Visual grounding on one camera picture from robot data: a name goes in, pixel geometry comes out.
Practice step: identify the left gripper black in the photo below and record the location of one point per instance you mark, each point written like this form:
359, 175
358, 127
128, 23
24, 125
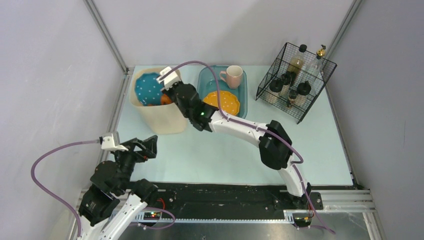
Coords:
133, 149

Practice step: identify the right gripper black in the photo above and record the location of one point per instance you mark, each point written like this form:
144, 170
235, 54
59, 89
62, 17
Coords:
177, 88

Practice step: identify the teal transparent plastic tub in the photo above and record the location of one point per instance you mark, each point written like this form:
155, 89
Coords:
206, 84

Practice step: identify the cream plastic waste bin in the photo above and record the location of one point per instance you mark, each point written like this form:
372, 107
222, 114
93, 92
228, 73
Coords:
161, 119

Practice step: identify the blue polka dot plate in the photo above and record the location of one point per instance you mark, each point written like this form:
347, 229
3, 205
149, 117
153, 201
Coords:
147, 90

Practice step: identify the orange polka dot plate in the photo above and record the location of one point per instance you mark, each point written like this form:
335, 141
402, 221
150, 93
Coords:
229, 102

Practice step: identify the pink ceramic mug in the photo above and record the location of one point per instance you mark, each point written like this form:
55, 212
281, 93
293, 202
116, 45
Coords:
232, 76

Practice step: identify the white granule shaker black lid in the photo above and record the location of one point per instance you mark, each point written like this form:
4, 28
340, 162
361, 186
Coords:
275, 87
303, 90

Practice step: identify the small pepper shaker black lid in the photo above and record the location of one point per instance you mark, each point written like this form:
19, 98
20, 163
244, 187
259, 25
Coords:
291, 98

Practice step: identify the black wire rack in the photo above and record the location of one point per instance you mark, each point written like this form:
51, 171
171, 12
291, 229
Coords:
280, 66

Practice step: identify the dark sauce bottle red label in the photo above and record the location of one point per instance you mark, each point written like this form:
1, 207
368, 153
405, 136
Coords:
297, 61

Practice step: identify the clear glass bottle gold stopper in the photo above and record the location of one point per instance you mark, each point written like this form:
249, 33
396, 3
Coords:
314, 67

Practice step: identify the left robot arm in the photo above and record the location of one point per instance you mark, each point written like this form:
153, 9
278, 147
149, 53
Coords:
112, 201

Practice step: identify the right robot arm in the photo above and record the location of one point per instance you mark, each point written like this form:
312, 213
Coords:
275, 147

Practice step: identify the orange chicken drumstick toy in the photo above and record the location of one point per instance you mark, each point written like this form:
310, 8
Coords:
165, 100

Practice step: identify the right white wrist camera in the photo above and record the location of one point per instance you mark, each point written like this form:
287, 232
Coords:
167, 78

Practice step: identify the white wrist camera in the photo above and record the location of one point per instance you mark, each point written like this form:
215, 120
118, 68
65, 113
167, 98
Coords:
110, 141
167, 78

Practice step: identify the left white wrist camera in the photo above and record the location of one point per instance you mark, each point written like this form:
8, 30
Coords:
110, 141

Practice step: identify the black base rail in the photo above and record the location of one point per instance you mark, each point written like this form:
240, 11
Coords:
224, 202

